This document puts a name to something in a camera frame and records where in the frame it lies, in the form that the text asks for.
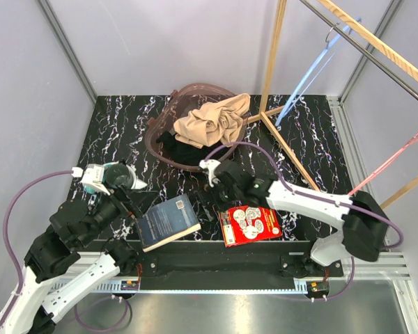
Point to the wooden clothes rack frame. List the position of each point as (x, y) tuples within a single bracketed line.
[(374, 41)]

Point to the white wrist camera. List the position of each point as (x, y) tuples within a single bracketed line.
[(94, 177), (209, 166)]

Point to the red printed package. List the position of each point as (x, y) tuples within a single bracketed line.
[(244, 225)]

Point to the teal headphones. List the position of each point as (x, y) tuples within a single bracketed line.
[(89, 190)]

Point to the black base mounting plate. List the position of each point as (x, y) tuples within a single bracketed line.
[(209, 266)]

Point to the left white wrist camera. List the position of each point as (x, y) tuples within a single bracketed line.
[(94, 177)]

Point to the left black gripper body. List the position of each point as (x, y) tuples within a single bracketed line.
[(109, 207)]

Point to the pink wire hanger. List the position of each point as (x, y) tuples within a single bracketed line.
[(385, 165)]

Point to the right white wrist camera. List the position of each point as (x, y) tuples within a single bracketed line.
[(209, 166)]

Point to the beige t shirt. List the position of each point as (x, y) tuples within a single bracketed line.
[(214, 122)]

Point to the black t shirt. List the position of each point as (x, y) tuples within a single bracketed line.
[(181, 153)]

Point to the dark blue book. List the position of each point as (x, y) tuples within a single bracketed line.
[(166, 222)]

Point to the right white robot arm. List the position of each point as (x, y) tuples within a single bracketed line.
[(360, 223)]

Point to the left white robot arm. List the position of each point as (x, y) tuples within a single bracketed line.
[(33, 307)]

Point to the blue hanger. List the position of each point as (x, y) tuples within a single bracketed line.
[(321, 72)]

